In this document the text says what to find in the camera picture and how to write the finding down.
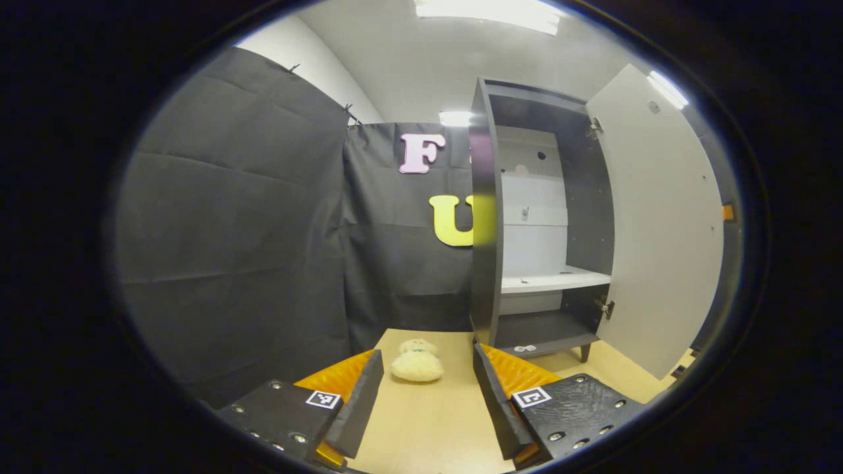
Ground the black backdrop cloth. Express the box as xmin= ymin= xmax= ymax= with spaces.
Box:
xmin=115 ymin=46 xmax=742 ymax=409

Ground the dark grey cabinet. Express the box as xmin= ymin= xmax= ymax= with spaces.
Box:
xmin=468 ymin=77 xmax=617 ymax=363

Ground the large ceiling light panel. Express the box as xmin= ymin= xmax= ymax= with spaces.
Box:
xmin=414 ymin=0 xmax=562 ymax=36

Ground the cream plush toy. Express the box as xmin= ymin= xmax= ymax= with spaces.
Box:
xmin=390 ymin=338 xmax=445 ymax=383

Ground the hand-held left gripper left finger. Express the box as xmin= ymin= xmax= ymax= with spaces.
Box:
xmin=216 ymin=349 xmax=385 ymax=471

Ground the light grey cabinet door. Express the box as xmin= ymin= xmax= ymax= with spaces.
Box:
xmin=585 ymin=64 xmax=726 ymax=381

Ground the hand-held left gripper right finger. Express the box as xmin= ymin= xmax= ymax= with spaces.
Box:
xmin=472 ymin=342 xmax=647 ymax=470

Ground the white cabinet shelf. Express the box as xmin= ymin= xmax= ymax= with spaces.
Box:
xmin=501 ymin=265 xmax=612 ymax=295

